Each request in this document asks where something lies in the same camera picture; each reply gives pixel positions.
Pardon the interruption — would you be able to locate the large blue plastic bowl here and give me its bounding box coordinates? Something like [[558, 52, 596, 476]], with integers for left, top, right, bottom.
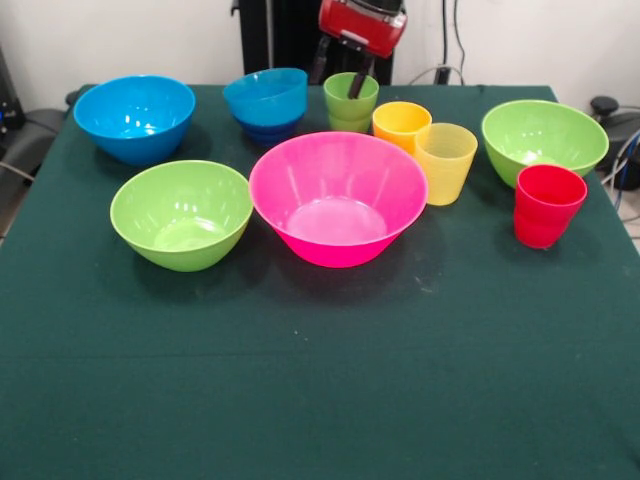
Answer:
[[73, 74, 197, 167]]

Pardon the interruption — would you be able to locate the green plastic bowl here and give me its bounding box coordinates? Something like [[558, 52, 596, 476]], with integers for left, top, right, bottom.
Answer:
[[109, 159, 255, 273], [481, 99, 610, 190]]

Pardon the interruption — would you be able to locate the small light blue bowl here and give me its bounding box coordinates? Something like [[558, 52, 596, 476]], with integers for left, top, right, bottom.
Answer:
[[222, 67, 309, 127]]

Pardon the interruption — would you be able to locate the green plastic cup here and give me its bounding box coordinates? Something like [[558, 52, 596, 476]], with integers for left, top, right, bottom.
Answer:
[[322, 71, 380, 135]]

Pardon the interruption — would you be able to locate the black wall plug cable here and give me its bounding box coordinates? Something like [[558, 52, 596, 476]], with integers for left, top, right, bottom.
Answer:
[[407, 0, 466, 86]]

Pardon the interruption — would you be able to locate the dark green tablecloth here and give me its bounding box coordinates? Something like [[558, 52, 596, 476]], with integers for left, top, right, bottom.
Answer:
[[0, 83, 640, 480]]

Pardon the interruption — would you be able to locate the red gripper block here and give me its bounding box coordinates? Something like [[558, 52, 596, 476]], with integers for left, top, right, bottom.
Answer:
[[309, 0, 409, 101]]

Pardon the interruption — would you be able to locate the red plastic cup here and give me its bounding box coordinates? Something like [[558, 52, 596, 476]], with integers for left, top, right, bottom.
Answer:
[[514, 164, 589, 250]]

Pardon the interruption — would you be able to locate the bundle of floor cables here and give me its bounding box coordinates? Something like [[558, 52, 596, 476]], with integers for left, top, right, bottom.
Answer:
[[599, 127, 640, 211]]

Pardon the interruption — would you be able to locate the small dark blue bowl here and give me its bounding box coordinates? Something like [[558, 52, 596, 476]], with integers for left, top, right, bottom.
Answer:
[[233, 110, 306, 147]]

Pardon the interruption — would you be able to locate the grey pedestal foot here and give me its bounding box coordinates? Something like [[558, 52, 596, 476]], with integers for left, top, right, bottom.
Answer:
[[589, 95, 640, 169], [14, 107, 69, 174]]

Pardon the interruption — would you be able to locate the large pink plastic bowl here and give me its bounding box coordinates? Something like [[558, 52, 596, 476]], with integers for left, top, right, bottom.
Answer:
[[248, 131, 429, 270]]

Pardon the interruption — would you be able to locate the pale yellow translucent cup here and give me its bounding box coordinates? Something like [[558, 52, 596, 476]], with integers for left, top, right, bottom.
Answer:
[[414, 122, 479, 207]]

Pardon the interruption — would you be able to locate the orange-yellow plastic cup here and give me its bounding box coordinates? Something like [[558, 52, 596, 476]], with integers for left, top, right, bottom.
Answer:
[[371, 101, 433, 156]]

